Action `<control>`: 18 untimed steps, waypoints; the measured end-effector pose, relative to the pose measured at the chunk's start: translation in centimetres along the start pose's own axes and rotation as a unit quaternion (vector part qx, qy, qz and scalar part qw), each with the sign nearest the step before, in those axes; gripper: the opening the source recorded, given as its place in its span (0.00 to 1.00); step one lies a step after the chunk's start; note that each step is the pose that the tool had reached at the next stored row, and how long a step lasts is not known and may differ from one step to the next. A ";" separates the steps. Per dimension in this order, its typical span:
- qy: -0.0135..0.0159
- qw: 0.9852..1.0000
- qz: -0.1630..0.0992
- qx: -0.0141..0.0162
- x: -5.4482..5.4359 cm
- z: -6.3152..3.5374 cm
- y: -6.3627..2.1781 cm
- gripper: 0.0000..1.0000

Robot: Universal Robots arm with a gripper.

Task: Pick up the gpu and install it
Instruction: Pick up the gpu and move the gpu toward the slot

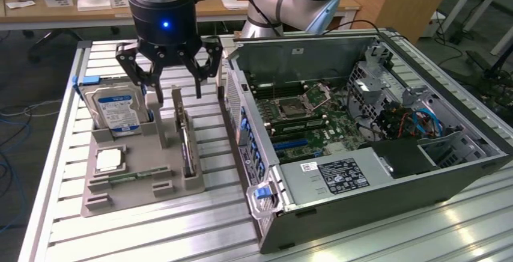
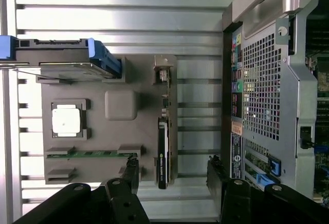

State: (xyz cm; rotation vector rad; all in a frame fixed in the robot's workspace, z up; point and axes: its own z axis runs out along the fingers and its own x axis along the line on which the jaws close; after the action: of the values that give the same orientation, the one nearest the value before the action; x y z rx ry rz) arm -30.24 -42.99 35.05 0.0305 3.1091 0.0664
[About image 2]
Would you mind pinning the silver CPU chip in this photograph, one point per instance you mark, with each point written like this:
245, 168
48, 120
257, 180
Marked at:
66, 118

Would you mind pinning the green RAM stick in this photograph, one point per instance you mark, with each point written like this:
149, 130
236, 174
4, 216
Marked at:
97, 154

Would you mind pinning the open grey PC case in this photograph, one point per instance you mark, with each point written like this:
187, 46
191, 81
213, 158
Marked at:
293, 93

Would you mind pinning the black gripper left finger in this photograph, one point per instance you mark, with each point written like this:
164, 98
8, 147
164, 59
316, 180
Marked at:
120, 198

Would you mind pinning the hard disk blue bracket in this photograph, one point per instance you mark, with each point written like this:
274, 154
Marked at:
51, 50

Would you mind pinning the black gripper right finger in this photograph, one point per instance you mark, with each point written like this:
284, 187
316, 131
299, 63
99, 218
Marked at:
236, 201

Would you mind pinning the green motherboard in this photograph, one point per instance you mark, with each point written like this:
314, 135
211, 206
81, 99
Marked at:
322, 80

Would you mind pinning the grey parts rack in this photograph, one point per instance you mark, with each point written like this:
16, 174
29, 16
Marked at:
115, 136

